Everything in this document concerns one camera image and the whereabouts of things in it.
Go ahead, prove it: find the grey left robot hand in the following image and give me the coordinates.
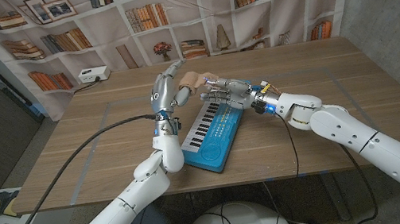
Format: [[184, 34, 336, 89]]
[[142, 58, 199, 138]]

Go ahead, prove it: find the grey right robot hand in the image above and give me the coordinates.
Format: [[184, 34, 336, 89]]
[[196, 67, 285, 125]]

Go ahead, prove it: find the blue toy piano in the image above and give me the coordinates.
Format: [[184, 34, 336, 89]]
[[171, 79, 264, 179]]

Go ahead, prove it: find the white power strip box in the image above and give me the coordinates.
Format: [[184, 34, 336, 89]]
[[77, 64, 113, 85]]

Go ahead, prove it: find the printed bookshelf backdrop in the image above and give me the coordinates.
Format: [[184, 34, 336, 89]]
[[0, 0, 379, 131]]

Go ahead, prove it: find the grey table leg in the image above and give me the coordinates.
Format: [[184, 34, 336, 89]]
[[320, 169, 351, 224]]

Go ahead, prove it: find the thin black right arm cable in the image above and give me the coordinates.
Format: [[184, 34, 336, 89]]
[[275, 110, 302, 179]]

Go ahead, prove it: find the black power strip cord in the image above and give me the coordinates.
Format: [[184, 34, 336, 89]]
[[71, 75, 103, 95]]

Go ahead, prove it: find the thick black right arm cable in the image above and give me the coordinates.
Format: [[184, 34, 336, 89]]
[[337, 139, 382, 224]]

